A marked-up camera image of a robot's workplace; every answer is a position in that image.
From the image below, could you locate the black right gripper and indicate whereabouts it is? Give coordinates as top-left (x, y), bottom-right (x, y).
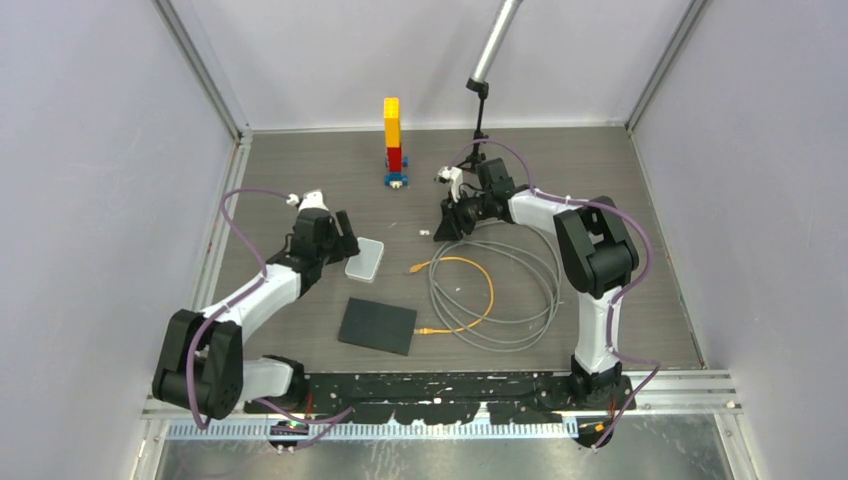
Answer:
top-left (434, 189), bottom-right (493, 244)

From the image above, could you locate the white network switch box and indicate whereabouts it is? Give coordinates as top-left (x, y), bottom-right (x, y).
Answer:
top-left (344, 237), bottom-right (385, 284)

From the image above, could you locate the yellow ethernet cable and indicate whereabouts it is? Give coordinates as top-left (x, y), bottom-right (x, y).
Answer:
top-left (407, 256), bottom-right (496, 337)

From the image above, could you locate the grey ethernet cable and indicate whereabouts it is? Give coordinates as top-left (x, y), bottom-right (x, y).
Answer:
top-left (419, 222), bottom-right (564, 354)

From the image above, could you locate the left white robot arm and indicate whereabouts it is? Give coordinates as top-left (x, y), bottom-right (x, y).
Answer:
top-left (151, 208), bottom-right (359, 425)

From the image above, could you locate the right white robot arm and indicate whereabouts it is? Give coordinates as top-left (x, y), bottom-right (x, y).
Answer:
top-left (434, 158), bottom-right (639, 411)

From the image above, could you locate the colourful toy block tower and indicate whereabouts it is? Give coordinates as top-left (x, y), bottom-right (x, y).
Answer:
top-left (383, 97), bottom-right (408, 189)

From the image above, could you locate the dark grey foam pad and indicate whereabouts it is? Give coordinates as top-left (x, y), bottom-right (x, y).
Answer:
top-left (337, 297), bottom-right (417, 356)

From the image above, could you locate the black tripod with silver pole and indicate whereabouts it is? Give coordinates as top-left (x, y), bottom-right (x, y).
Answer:
top-left (452, 0), bottom-right (523, 181)

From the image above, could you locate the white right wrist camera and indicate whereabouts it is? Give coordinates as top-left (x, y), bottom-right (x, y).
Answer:
top-left (435, 166), bottom-right (463, 203)

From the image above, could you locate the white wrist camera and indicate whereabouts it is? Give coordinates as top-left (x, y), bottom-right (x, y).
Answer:
top-left (285, 189), bottom-right (330, 218)
top-left (435, 166), bottom-right (463, 203)

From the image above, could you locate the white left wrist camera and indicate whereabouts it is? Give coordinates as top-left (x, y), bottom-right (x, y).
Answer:
top-left (285, 189), bottom-right (330, 218)

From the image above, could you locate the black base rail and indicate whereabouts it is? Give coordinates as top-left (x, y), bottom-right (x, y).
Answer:
top-left (245, 370), bottom-right (636, 447)

